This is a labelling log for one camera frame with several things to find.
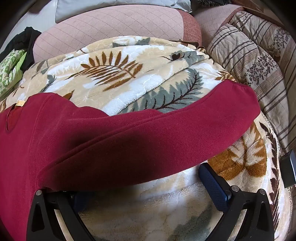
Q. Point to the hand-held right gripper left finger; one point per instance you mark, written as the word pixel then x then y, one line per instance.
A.
pixel 81 200

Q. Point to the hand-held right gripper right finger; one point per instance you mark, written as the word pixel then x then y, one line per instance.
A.
pixel 212 185

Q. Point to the dark red garment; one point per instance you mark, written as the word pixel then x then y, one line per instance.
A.
pixel 115 139

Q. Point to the black box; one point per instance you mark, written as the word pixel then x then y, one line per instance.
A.
pixel 290 169

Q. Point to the leaf print fleece blanket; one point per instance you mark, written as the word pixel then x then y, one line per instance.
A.
pixel 138 76

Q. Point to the striped beige cushion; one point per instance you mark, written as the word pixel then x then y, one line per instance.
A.
pixel 254 58

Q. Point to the green patterned cloth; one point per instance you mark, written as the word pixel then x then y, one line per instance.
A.
pixel 10 67

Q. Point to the pink quilted sofa cushion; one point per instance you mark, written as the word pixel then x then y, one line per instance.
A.
pixel 210 20
pixel 111 25

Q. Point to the black cloth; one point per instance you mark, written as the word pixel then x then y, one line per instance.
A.
pixel 25 39

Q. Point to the grey pillow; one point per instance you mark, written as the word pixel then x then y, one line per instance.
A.
pixel 115 7

